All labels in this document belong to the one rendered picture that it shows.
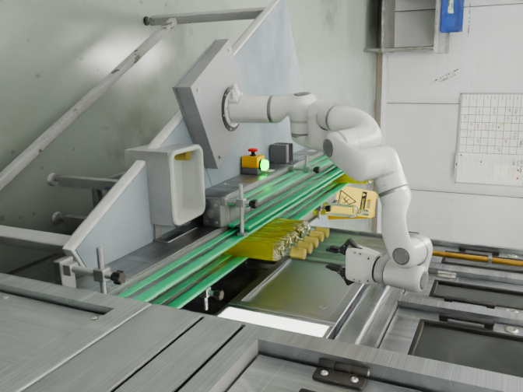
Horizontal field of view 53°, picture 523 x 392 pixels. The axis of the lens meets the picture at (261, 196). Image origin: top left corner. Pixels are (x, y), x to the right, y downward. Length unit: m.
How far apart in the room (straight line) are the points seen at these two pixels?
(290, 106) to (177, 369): 1.23
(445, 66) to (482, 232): 2.29
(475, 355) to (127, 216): 1.00
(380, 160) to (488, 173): 6.12
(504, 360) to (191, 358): 1.02
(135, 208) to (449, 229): 6.51
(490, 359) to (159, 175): 1.02
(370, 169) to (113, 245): 0.72
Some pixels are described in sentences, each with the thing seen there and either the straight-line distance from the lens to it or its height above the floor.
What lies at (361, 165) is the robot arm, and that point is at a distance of 1.41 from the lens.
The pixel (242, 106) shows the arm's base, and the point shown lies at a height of 0.87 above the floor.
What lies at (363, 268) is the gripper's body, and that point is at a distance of 1.54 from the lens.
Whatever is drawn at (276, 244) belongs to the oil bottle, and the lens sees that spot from 1.65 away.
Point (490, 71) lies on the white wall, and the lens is 7.41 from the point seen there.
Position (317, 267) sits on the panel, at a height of 1.13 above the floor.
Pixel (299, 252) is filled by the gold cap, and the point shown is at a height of 1.15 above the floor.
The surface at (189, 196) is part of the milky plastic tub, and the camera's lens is 1.70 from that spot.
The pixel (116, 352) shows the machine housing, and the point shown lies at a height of 1.29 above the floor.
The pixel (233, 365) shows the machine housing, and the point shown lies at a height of 1.43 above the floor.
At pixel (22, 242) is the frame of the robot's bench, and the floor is 0.51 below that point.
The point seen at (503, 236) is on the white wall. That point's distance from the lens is 7.73.
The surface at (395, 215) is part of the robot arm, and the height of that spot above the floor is 1.45.
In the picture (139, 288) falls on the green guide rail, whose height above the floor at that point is 0.91.
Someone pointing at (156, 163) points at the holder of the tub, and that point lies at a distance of 1.55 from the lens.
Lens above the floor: 1.70
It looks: 24 degrees down
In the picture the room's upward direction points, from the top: 95 degrees clockwise
